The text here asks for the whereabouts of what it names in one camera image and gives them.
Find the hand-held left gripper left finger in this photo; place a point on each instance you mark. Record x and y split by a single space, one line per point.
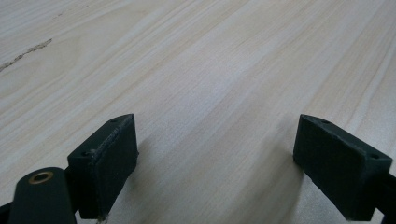
106 174

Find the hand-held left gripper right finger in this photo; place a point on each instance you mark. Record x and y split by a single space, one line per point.
337 171

